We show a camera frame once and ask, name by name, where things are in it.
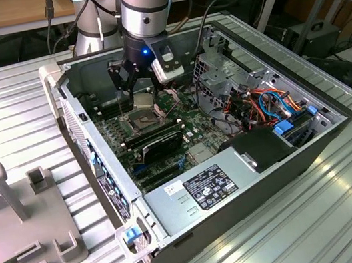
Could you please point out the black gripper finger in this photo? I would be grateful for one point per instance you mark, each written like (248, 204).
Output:
(153, 83)
(118, 77)

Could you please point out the silver CPU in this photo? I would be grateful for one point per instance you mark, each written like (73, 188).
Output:
(144, 101)

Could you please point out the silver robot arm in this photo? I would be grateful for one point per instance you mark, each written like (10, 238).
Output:
(144, 5)

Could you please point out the CPU socket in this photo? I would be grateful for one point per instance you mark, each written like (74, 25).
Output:
(142, 122)

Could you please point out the black RAM slot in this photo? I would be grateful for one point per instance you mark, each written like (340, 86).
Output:
(108, 112)
(107, 104)
(152, 133)
(108, 108)
(109, 115)
(153, 136)

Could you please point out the green motherboard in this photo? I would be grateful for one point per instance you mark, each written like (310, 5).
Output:
(195, 125)

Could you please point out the silver metal drive cage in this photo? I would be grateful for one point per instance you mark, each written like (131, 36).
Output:
(217, 75)

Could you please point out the black graphics card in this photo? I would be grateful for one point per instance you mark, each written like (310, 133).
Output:
(165, 146)

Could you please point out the silver chipset heatsink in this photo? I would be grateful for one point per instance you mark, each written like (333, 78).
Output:
(200, 153)

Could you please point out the blue expansion slot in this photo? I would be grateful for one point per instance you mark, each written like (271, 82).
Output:
(140, 170)

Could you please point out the black expansion slot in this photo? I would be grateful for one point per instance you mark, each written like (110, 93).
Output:
(157, 172)

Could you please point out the black plastic fan shroud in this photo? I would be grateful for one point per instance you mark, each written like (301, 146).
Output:
(260, 148)

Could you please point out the silver power supply unit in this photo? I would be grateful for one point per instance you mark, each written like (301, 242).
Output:
(172, 213)

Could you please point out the hard disk in blue carrier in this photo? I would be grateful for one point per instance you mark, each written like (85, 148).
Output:
(282, 128)

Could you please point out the blue plastic latch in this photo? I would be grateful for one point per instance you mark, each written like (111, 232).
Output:
(131, 235)

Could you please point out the open PC case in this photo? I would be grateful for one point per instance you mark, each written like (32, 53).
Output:
(259, 205)

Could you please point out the grey parts rack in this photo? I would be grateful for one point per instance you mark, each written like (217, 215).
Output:
(36, 222)

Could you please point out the dark flat panel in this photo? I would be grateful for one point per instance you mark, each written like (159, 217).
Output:
(349, 75)

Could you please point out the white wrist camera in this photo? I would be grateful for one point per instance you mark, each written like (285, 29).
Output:
(167, 72)

